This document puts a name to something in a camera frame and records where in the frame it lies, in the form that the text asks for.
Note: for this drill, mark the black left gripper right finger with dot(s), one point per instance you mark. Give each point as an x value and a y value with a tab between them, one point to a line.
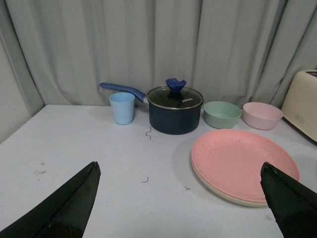
293	205

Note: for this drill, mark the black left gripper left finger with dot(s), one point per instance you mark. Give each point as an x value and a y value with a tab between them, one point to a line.
65	213

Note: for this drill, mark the pink plate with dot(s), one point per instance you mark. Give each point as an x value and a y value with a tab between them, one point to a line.
229	162

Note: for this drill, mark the pink bowl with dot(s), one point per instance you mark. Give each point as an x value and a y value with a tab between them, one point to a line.
261	115

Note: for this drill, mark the cream toaster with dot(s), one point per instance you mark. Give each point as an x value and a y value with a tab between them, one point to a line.
300	104

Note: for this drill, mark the green bowl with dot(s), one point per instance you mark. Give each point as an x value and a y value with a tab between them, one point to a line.
221	115

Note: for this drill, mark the light blue cup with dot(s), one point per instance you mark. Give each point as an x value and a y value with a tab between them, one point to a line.
122	105

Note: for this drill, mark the dark blue saucepan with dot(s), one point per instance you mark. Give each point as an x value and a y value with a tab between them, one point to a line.
174	122

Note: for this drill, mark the glass pot lid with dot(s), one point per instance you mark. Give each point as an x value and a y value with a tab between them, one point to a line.
175	96

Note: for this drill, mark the grey curtain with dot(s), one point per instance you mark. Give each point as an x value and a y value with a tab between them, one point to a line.
57	52

